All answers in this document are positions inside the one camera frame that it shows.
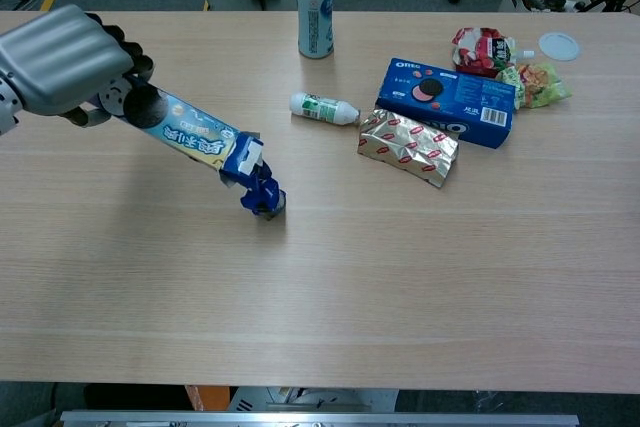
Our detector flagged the tall white drink bottle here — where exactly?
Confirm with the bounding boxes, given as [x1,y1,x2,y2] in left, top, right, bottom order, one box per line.
[294,0,337,60]

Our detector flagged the blue cookie pack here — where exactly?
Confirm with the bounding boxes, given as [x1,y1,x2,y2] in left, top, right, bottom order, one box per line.
[238,160,288,222]

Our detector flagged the orange base panel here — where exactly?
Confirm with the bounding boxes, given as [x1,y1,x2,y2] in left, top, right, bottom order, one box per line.
[184,385,232,412]

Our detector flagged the green snack packet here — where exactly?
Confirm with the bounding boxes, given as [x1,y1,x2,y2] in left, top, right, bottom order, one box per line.
[495,61,574,111]

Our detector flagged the dark blue Oreo box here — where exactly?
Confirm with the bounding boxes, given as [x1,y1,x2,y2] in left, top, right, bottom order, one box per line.
[374,57,517,150]

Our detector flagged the gold foil snack bag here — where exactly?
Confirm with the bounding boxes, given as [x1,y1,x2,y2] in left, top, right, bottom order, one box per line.
[356,108,460,189]

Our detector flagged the light blue cookie box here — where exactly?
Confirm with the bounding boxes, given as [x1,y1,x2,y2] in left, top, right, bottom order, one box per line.
[112,77,265,194]

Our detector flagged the silver aluminium rail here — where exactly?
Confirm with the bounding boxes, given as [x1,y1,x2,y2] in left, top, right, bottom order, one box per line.
[59,409,581,427]

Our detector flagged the red white spout pouch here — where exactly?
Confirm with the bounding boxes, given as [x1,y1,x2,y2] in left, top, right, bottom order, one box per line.
[451,27,536,79]

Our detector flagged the white robot base unit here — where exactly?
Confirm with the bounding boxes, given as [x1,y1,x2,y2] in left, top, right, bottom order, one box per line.
[227,386,400,413]

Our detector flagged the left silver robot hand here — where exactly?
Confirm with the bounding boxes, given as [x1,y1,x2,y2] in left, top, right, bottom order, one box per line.
[0,3,171,130]

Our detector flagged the round white plastic lid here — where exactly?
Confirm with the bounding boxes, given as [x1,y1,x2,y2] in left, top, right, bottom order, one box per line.
[538,31,582,63]

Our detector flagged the small white green-label bottle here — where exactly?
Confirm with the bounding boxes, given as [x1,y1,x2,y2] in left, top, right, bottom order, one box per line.
[289,91,361,127]

